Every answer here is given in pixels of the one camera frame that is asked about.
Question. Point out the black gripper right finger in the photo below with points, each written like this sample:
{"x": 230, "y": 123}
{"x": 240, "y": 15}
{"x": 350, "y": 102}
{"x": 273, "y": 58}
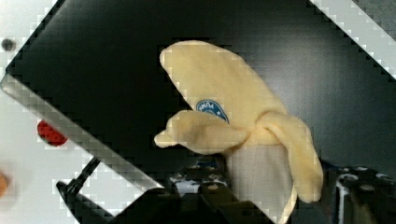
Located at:
{"x": 350, "y": 195}

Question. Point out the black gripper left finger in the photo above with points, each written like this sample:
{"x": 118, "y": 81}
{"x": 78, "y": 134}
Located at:
{"x": 197, "y": 194}

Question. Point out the yellow plush peeled banana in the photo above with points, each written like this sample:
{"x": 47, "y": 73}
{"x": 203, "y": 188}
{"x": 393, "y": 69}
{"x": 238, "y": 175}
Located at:
{"x": 269, "y": 153}

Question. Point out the small red strawberry toy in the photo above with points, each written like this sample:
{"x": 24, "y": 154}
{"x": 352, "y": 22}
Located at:
{"x": 49, "y": 134}

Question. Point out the orange slice toy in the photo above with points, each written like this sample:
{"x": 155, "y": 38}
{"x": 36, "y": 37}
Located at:
{"x": 3, "y": 185}

